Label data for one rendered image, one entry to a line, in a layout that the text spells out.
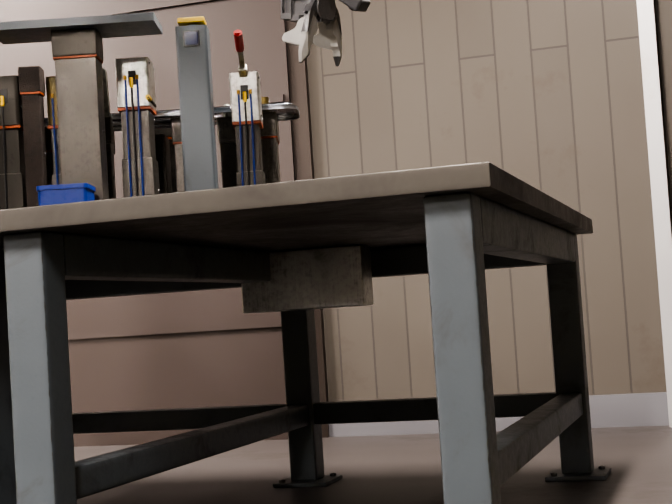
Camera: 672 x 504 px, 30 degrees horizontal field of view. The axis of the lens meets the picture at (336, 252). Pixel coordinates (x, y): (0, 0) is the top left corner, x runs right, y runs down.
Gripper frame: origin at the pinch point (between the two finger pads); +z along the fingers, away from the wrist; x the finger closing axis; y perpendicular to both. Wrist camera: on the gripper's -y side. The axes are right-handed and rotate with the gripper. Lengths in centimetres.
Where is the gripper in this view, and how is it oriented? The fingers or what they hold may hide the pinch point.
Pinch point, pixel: (323, 65)
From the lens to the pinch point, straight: 239.9
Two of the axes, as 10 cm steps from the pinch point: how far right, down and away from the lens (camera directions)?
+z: 0.0, 10.0, 1.0
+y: -8.9, -0.4, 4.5
